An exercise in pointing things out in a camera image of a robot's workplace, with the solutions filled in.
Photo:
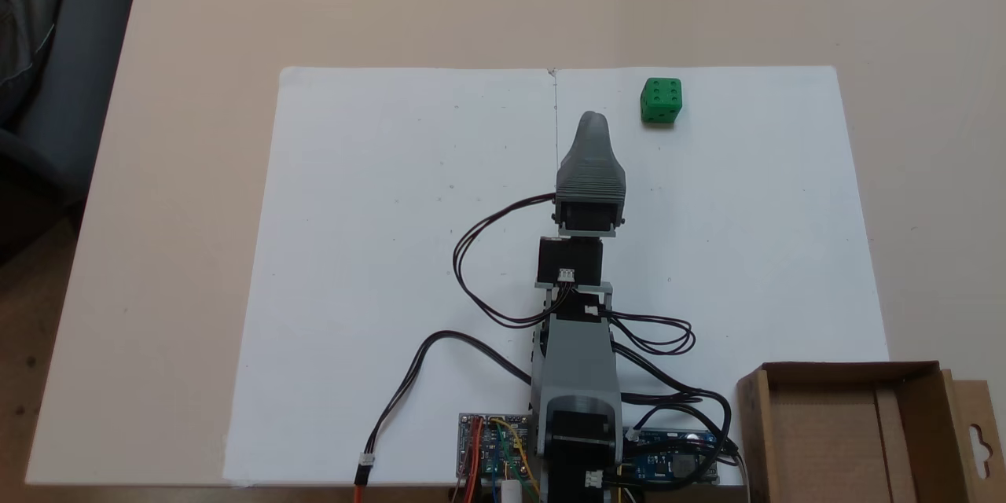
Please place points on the brown cardboard box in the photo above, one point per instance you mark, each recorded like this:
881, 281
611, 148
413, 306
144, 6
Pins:
825, 440

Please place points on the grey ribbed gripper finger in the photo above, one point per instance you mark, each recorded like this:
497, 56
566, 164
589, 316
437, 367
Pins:
591, 165

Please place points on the green die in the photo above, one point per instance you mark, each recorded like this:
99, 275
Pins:
660, 98

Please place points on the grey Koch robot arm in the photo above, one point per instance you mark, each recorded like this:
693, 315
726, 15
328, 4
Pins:
578, 361

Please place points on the blue circuit board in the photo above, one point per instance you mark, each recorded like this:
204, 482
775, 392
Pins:
660, 460

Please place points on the dark grey chair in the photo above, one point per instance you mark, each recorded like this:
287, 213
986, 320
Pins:
31, 16

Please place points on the white paper sheet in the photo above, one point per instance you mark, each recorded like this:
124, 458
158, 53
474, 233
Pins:
354, 251
747, 251

